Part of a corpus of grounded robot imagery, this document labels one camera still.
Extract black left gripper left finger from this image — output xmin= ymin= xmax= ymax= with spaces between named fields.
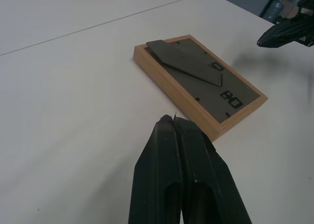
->
xmin=127 ymin=114 xmax=184 ymax=224

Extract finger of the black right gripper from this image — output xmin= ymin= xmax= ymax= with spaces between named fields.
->
xmin=257 ymin=27 xmax=314 ymax=48
xmin=262 ymin=14 xmax=314 ymax=36

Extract clear plastic water bottle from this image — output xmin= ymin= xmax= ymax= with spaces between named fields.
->
xmin=265 ymin=0 xmax=286 ymax=20

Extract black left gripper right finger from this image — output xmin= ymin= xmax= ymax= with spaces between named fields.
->
xmin=173 ymin=116 xmax=253 ymax=224

